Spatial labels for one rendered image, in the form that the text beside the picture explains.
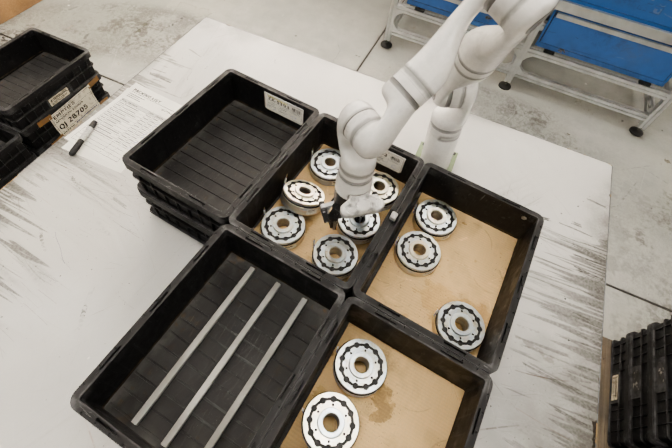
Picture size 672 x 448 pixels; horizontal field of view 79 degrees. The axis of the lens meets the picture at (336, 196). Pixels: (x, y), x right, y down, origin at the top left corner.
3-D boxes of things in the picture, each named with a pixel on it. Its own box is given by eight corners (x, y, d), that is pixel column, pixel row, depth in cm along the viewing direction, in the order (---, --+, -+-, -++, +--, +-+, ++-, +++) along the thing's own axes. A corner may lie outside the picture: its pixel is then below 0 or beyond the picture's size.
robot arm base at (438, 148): (425, 146, 133) (436, 106, 119) (453, 156, 130) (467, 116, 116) (415, 166, 128) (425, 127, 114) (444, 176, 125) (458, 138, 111)
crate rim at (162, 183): (230, 73, 116) (229, 66, 114) (321, 117, 109) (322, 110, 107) (121, 165, 95) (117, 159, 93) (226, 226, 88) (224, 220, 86)
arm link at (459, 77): (456, 29, 84) (503, 31, 84) (430, 78, 111) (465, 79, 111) (455, 73, 83) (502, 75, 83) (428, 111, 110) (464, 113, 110)
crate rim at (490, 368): (424, 166, 103) (426, 160, 101) (540, 221, 96) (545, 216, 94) (348, 297, 82) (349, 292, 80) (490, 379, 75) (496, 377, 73)
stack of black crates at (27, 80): (78, 107, 205) (31, 26, 168) (128, 129, 200) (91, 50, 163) (10, 162, 183) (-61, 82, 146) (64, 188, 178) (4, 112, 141)
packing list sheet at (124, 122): (131, 81, 140) (130, 80, 139) (188, 105, 136) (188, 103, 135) (55, 145, 122) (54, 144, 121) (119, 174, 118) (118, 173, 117)
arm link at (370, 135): (357, 158, 67) (423, 99, 64) (330, 122, 71) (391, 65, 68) (373, 169, 73) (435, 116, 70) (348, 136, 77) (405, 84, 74)
